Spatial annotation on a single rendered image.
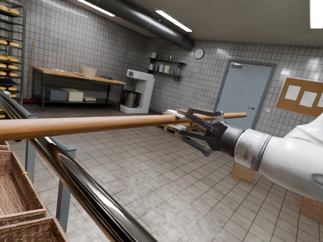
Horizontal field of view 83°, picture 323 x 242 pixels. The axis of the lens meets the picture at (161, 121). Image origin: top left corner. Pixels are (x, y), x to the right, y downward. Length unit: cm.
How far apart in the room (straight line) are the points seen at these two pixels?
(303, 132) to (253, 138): 16
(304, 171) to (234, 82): 485
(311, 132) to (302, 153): 15
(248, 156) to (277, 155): 6
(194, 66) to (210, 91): 96
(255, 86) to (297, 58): 96
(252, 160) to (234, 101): 474
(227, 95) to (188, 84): 129
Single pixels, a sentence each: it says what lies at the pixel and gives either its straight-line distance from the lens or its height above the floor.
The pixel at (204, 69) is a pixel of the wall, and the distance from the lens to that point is 567.
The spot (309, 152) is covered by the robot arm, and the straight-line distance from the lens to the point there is 45.
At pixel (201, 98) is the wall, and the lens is 558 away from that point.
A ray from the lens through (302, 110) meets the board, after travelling 494.
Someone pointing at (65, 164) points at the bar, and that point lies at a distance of 29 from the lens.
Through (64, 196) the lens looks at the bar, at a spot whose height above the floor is 73.
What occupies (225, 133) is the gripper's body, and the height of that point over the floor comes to 122.
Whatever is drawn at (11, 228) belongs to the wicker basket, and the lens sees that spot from 82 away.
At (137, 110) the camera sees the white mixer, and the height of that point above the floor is 12.
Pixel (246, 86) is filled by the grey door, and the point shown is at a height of 155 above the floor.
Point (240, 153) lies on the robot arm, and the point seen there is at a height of 119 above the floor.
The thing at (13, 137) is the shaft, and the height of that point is 119.
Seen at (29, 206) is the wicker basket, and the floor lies 62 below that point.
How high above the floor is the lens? 132
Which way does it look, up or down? 13 degrees down
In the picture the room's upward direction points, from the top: 13 degrees clockwise
